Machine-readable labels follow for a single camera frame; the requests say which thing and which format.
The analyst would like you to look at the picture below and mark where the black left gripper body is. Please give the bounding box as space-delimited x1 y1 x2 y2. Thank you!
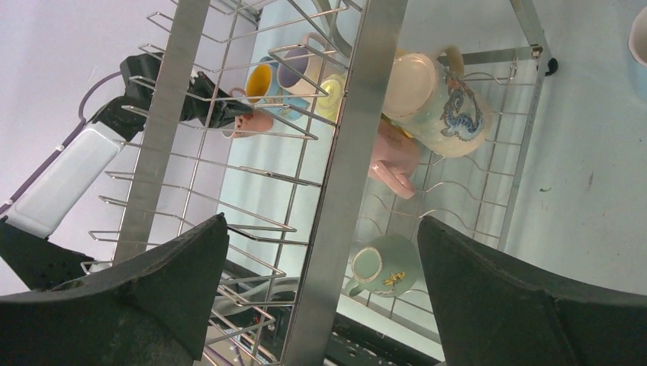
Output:
120 53 253 128

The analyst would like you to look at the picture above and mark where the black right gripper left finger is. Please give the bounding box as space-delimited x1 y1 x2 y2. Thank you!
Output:
1 213 229 365

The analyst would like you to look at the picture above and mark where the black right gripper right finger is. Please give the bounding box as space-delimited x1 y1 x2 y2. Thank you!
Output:
417 216 646 365

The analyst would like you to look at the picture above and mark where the blue butterfly mug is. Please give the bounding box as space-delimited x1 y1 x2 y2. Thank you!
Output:
244 56 308 121

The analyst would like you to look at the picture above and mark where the pink faceted mug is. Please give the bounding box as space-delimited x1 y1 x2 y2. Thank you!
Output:
368 119 420 199

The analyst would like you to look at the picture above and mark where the light blue faceted mug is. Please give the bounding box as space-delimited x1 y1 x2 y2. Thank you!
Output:
627 5 647 99

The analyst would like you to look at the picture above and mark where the salmon dotted mug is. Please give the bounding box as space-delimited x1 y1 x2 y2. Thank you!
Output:
220 109 274 139

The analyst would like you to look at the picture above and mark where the iridescent pale pink mug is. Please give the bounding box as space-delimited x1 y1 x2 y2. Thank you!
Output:
277 47 334 104

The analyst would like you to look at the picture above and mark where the pale yellow faceted mug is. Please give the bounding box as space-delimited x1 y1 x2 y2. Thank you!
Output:
314 72 347 122

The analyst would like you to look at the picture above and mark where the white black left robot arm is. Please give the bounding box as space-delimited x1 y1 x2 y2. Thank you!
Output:
1 52 164 291

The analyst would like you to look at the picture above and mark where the green mug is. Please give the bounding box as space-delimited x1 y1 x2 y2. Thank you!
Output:
343 234 423 297

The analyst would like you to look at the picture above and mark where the orange yellow mug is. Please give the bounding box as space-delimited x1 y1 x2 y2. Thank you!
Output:
381 114 414 139

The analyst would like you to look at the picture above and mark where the cream seahorse pattern mug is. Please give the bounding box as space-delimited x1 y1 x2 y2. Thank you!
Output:
382 45 494 158

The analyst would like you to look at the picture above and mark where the metal wire dish rack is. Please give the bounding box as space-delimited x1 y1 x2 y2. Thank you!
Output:
80 0 559 366

